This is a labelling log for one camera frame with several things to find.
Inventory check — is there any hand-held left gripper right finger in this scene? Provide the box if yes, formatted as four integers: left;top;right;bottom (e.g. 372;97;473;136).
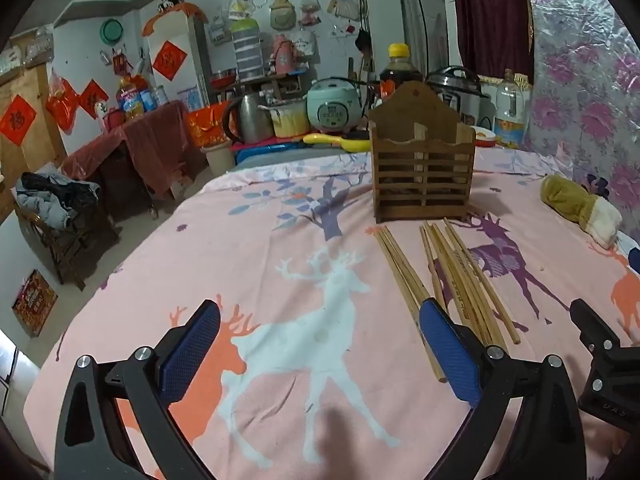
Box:
419;297;588;480

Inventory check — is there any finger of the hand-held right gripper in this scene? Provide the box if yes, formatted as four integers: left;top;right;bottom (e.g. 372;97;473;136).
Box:
570;298;640;362

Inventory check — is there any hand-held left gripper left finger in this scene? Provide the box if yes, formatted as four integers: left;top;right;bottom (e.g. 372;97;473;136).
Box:
54;299;223;480

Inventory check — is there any set of wooden chopsticks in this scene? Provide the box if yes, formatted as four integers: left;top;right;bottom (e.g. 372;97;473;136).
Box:
374;217;522;384

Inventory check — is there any slatted wooden chopstick holder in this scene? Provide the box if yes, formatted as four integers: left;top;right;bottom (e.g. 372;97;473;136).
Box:
367;81;477;224

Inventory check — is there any pink deer printed bed sheet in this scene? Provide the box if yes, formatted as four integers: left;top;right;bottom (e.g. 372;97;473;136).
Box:
22;147;640;480

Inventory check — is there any yellow white rolled towel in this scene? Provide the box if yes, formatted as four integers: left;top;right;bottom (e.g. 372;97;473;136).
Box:
541;172;623;251

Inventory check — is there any wooden chair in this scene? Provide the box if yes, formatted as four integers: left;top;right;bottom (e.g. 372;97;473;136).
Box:
15;200;121;291

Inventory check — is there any cardboard box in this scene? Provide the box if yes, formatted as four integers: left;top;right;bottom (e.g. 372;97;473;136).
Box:
167;167;196;201

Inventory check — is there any flat red printed box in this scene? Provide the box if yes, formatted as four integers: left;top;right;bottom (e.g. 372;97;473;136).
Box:
11;269;58;337

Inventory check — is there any beige plastic bucket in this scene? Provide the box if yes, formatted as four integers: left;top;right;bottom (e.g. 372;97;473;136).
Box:
202;141;236;177

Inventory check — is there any table with red cloth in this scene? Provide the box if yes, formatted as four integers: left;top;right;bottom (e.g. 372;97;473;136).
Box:
62;100;211;221

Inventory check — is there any grey black jacket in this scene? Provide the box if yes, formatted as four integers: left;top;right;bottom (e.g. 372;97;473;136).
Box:
15;170;101;231

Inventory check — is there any blue plastic tray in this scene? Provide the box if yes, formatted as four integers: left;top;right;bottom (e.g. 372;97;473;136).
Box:
234;141;308;166

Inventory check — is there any red gift box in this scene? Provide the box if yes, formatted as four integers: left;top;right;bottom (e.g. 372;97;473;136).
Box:
186;101;232;148

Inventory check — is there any clear cooking oil bottle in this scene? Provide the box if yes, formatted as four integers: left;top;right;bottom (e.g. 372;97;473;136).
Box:
492;67;528;150

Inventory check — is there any stainless steel electric kettle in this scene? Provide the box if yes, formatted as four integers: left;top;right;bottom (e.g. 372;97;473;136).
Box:
221;92;273;145

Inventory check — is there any brown wooden door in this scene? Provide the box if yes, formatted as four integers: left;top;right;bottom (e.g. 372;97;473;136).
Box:
0;62;68;211

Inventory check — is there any yellow lidded pot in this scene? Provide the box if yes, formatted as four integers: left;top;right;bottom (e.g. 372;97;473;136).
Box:
269;101;310;138

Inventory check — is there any yellow plastic ladle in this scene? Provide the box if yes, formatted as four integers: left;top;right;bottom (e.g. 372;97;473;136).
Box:
302;131;373;154

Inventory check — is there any blue white printed box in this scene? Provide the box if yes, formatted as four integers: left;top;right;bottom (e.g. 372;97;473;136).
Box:
177;87;203;111

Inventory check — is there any yellow oil bottle blue label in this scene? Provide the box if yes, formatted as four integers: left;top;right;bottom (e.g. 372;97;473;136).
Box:
116;76;143;121

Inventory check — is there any silver black pressure cooker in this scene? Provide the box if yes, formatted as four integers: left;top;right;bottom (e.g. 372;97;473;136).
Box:
425;65;496;128

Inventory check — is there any floral plastic sheet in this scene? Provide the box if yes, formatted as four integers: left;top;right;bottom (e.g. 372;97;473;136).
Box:
520;0;640;221

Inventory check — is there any small red diamond paper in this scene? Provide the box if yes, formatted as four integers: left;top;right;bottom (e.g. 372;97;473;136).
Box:
80;79;110;120

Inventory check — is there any light green rice cooker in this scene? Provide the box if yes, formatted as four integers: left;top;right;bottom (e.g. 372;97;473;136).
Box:
306;77;365;133

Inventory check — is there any red plastic bag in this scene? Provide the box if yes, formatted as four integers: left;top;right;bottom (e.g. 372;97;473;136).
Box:
46;70;81;133

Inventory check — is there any red diamond paper on door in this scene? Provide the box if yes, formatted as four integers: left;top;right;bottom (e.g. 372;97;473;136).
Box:
0;94;38;147

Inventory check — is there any dark sauce bottle yellow cap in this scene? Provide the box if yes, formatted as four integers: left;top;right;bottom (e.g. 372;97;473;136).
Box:
378;42;425;106

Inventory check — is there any red diamond paper on refrigerator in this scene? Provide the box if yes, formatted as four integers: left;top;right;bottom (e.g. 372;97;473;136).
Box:
151;41;188;81

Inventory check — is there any white refrigerator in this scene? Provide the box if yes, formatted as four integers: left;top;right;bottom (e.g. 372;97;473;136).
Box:
145;12;213;111

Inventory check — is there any grey tiered container green lid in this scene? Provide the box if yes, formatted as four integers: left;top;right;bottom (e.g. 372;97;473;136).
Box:
231;18;265;81

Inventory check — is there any pink thermos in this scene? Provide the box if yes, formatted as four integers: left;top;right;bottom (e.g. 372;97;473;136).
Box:
271;33;301;78

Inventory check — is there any white printed bag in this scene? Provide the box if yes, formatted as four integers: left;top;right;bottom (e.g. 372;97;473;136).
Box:
290;29;317;58

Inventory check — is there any green plastic basin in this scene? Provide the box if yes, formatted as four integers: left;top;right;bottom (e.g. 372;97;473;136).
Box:
100;18;126;45

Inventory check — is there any dark red curtain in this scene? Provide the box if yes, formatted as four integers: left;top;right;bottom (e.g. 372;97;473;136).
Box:
445;0;536;81

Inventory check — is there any orange cloth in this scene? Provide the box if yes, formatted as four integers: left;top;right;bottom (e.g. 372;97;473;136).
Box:
142;2;208;37

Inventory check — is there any clear beaded handbag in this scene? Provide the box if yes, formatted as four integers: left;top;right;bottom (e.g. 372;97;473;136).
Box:
24;27;55;61

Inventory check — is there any beige printed handbag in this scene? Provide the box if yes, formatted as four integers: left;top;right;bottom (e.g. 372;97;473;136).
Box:
0;45;23;76

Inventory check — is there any beige hanging hat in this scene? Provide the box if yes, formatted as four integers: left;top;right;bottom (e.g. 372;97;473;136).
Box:
269;0;297;31

